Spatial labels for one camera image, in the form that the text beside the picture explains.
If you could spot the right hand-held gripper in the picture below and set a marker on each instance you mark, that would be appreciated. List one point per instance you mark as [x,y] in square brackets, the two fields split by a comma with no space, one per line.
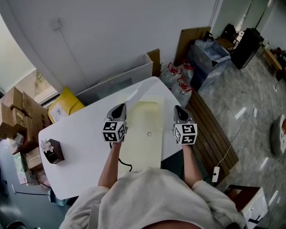
[182,118]

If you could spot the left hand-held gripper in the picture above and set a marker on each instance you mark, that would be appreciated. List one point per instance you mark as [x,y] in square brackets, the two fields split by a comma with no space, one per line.
[114,118]

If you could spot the white sheet of paper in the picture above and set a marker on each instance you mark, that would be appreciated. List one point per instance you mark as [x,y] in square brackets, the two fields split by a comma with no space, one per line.
[143,149]

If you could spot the person's left forearm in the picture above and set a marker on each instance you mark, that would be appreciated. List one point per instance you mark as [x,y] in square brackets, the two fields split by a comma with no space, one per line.
[109,166]

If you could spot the person's right forearm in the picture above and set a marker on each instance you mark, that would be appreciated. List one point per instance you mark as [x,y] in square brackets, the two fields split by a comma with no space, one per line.
[190,163]

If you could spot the dark wooden slatted bench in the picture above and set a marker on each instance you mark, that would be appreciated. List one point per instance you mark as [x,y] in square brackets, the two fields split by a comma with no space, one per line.
[212,137]

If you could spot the white leaning panel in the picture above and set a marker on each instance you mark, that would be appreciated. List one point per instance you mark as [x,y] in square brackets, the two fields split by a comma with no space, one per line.
[124,77]

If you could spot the dark green chair seat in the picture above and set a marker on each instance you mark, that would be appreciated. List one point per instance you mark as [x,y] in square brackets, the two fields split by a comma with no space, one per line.
[174,163]

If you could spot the yellow bin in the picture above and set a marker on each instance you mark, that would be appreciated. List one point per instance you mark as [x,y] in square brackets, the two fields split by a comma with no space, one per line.
[62,106]

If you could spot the brown cardboard piece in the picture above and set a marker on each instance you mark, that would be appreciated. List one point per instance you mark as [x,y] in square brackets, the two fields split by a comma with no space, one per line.
[155,61]

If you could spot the plastic-wrapped blue pallet stack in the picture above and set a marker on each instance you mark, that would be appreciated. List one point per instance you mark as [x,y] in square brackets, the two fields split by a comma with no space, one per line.
[209,61]

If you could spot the white power strip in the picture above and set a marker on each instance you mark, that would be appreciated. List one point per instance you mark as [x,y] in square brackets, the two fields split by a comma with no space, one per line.
[215,174]

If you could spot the brown wooden box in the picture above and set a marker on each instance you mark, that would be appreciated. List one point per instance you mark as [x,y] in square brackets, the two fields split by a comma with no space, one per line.
[55,153]

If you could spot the white power adapter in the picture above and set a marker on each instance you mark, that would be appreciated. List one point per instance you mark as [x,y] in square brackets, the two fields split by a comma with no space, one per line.
[255,111]

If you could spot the white artificial flower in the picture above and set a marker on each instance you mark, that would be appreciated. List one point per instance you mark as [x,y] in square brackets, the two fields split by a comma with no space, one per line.
[46,146]

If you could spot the brown wooden board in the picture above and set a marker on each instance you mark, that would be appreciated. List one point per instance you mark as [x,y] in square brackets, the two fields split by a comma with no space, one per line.
[188,40]

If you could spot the person's beige sweatshirt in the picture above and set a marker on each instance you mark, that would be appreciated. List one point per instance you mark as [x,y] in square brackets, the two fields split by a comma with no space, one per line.
[147,199]

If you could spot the black chair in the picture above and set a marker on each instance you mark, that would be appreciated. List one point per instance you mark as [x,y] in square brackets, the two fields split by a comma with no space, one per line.
[228,36]

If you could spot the black cabinet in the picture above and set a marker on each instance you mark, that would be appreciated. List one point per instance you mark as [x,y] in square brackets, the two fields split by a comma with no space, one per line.
[246,48]

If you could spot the grey white orange cushion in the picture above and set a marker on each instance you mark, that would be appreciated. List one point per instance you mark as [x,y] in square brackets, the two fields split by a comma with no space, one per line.
[278,135]

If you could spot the stack of cardboard boxes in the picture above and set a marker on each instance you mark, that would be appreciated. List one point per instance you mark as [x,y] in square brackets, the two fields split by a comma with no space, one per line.
[14,118]

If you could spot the green white carton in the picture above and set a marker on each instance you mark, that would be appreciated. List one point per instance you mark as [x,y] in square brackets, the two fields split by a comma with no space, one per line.
[20,168]

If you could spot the light wooden side table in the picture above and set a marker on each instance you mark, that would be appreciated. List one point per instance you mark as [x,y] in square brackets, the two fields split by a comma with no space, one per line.
[272,58]

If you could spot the white small cabinet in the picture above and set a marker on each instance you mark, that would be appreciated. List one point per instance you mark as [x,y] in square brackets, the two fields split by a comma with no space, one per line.
[253,209]

